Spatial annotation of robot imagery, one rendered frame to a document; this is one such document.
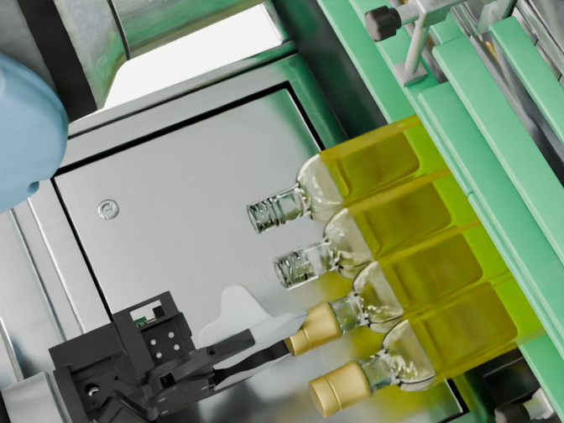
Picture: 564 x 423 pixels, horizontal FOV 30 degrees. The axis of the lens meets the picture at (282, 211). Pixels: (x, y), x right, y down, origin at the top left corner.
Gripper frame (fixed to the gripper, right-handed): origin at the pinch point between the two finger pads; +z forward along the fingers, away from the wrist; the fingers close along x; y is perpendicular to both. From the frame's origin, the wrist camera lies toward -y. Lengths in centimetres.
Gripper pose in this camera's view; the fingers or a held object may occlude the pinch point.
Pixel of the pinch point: (295, 336)
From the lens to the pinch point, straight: 91.6
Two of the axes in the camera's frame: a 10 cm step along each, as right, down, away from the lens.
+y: -4.3, -8.3, 3.7
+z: 9.0, -3.7, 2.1
